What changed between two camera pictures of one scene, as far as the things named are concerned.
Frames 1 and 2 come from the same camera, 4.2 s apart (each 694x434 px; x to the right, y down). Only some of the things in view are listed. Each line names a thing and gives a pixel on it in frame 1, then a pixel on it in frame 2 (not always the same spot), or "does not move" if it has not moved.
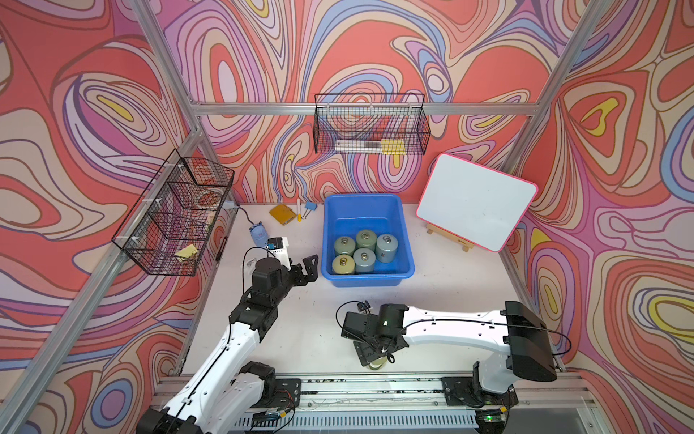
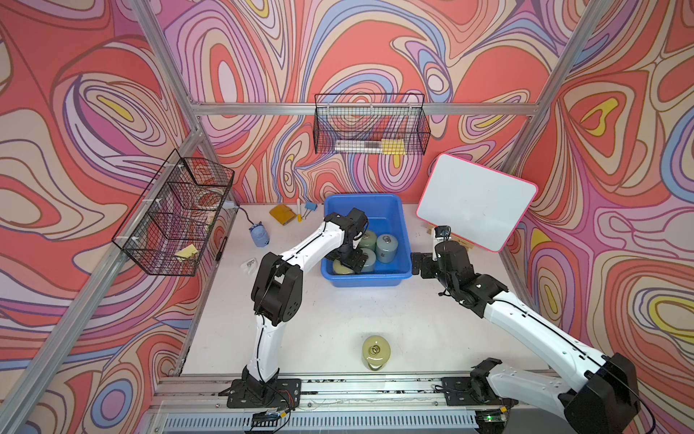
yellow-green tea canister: x=343 y=264 does not move
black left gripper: x=310 y=271 -> x=354 y=262
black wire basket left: x=171 y=231 does not move
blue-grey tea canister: x=364 y=260 does not move
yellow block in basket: x=393 y=146 does not move
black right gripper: x=366 y=354 -> x=426 y=261
